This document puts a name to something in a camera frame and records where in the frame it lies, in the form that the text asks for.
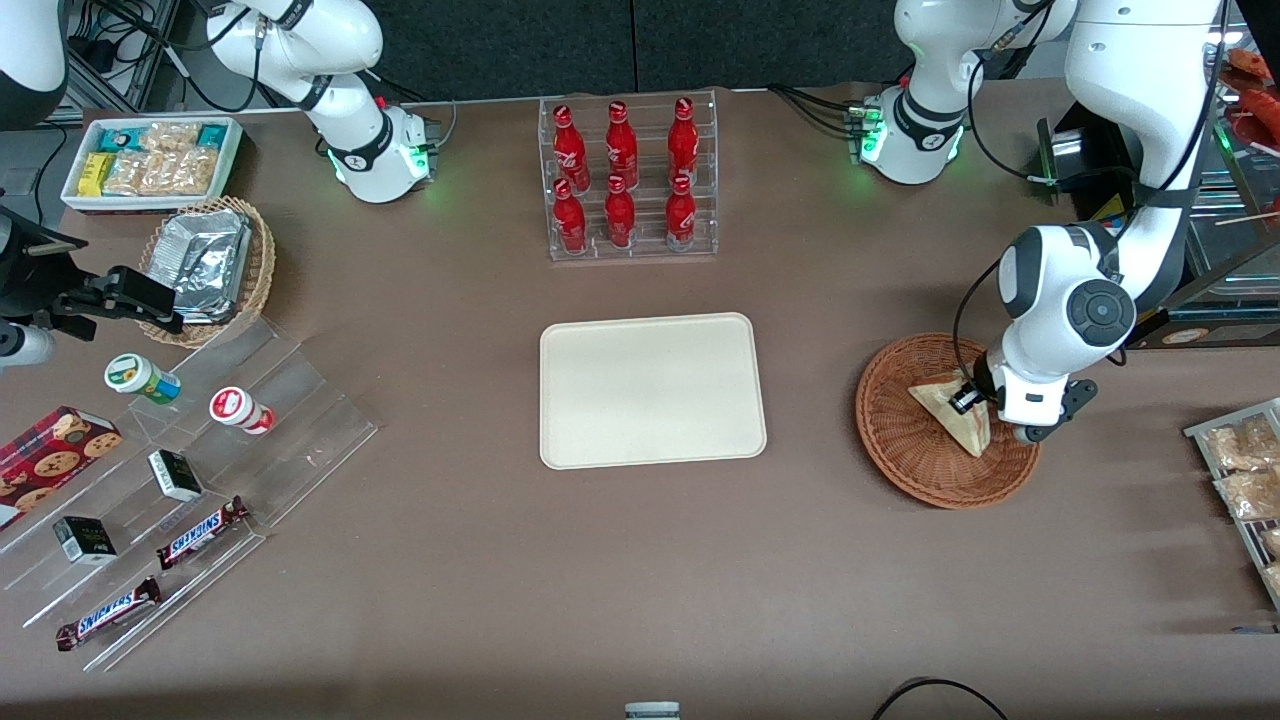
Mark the clear acrylic stepped shelf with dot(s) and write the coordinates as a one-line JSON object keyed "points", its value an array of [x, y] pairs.
{"points": [[300, 430]]}

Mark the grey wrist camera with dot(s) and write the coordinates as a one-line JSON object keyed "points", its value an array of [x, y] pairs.
{"points": [[25, 345], [1072, 400]]}

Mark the red sausage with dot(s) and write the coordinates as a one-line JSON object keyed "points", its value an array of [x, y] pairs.
{"points": [[1262, 108], [1250, 63]]}

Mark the aluminium frame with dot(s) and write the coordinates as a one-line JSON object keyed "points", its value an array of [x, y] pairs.
{"points": [[135, 55]]}

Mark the light wicker basket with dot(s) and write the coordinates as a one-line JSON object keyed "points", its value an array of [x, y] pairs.
{"points": [[262, 265]]}

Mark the yellow snack packet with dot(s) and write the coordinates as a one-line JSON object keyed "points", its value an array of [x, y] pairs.
{"points": [[95, 175]]}

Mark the black hot food machine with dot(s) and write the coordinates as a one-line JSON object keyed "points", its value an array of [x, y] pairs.
{"points": [[1250, 335]]}

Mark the red cola bottle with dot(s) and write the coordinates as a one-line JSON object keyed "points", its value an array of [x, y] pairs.
{"points": [[681, 218], [621, 145], [572, 150], [570, 222], [683, 140], [620, 218]]}

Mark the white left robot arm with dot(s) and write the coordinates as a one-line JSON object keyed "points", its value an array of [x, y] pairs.
{"points": [[1130, 100]]}

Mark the clear bag of crackers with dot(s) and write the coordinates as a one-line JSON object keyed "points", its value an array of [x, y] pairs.
{"points": [[180, 172], [124, 173], [170, 138]]}

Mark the triangular sandwich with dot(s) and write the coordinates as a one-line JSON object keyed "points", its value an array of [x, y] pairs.
{"points": [[940, 400]]}

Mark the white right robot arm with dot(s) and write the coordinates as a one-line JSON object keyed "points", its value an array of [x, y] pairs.
{"points": [[350, 150]]}

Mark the grey object at table edge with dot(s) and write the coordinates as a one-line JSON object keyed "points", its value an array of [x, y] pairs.
{"points": [[652, 711]]}

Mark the small black box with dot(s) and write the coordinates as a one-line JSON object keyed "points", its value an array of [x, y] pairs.
{"points": [[175, 475], [85, 540]]}

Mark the clear acrylic bottle rack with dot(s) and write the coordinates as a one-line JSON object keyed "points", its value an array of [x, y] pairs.
{"points": [[645, 250]]}

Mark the cream plastic tray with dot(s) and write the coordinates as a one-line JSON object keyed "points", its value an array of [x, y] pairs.
{"points": [[650, 390]]}

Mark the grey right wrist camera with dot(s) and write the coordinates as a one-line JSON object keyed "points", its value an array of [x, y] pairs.
{"points": [[25, 345]]}

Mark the teal snack packet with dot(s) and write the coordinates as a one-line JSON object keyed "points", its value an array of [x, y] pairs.
{"points": [[212, 136], [118, 138]]}

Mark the white plastic snack bin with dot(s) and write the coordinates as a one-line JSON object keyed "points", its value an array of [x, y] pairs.
{"points": [[230, 165]]}

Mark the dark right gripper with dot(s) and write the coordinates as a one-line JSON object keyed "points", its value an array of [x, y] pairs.
{"points": [[28, 283]]}

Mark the brown wicker basket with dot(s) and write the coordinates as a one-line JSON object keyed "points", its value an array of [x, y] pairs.
{"points": [[900, 440]]}

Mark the green lid yogurt cup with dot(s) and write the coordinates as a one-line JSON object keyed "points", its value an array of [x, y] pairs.
{"points": [[135, 375]]}

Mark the red lid yogurt cup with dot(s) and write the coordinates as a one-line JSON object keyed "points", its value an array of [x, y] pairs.
{"points": [[235, 408]]}

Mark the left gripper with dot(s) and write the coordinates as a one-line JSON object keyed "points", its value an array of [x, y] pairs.
{"points": [[980, 385]]}

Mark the silver foil pack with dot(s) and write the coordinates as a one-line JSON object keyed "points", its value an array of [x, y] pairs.
{"points": [[210, 308], [205, 250]]}

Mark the Snickers bar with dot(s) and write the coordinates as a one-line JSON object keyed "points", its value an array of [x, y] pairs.
{"points": [[108, 613], [200, 533]]}

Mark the clear bag of fried snacks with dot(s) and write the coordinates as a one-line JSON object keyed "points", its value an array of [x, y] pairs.
{"points": [[1272, 542], [1250, 495], [1245, 445], [1274, 578]]}

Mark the black electronic box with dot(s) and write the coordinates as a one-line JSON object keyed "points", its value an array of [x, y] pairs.
{"points": [[1075, 160]]}

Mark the red cookie box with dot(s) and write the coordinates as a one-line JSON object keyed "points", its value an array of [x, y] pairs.
{"points": [[50, 460]]}

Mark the steel food pan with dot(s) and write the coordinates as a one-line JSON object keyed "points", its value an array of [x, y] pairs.
{"points": [[1235, 240]]}

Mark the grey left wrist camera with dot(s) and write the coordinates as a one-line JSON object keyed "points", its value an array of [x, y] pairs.
{"points": [[1072, 400]]}

